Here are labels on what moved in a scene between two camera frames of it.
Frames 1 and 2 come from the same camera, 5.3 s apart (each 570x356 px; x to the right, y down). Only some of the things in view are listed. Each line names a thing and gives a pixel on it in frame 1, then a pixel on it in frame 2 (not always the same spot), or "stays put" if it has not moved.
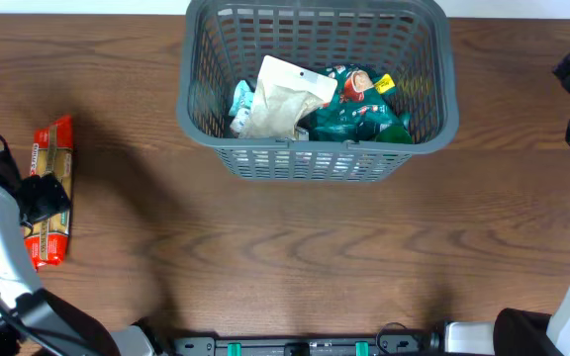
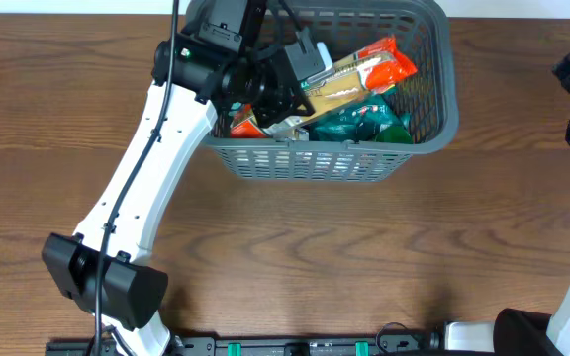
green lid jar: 394,134 stays put
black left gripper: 44,193 → 283,107
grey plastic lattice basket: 220,43 stays put
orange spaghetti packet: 51,151 → 377,64
